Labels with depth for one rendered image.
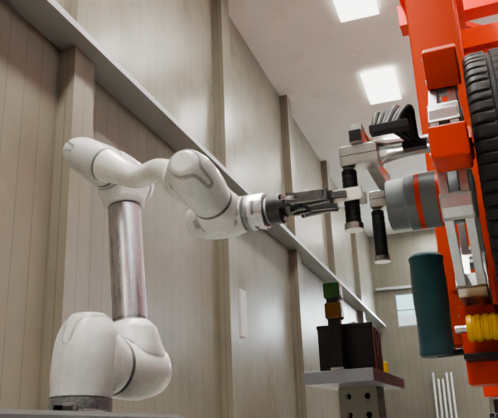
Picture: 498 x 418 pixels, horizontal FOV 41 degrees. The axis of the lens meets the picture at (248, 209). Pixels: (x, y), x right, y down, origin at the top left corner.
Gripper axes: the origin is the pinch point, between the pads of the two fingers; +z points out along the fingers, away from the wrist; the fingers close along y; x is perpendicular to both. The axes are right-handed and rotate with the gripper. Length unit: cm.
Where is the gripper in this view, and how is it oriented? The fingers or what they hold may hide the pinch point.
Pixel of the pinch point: (350, 196)
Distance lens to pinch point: 157.7
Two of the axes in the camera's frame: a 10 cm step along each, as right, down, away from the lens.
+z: 9.3, -1.5, -3.4
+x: -0.4, -9.5, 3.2
